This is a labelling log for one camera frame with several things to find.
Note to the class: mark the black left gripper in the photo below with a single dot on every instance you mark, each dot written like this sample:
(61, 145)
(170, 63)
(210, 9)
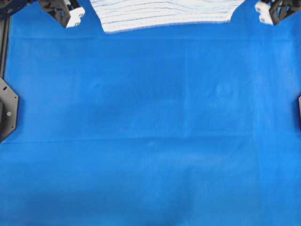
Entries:
(67, 12)

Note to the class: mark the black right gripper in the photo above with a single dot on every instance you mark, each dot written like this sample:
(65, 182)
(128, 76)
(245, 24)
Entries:
(272, 12)

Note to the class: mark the white blue-striped towel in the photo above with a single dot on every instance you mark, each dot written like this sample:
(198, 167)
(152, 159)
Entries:
(125, 15)

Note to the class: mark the blue table cloth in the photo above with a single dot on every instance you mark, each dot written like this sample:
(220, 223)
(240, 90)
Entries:
(182, 125)

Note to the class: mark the black aluminium frame rail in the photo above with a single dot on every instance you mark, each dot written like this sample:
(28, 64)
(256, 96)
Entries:
(4, 33)

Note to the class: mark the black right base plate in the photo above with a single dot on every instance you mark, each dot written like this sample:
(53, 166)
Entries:
(299, 104)

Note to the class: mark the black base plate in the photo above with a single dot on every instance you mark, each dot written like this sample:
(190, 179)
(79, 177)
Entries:
(299, 104)
(8, 110)

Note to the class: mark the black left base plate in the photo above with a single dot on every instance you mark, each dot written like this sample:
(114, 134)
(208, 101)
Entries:
(8, 110)

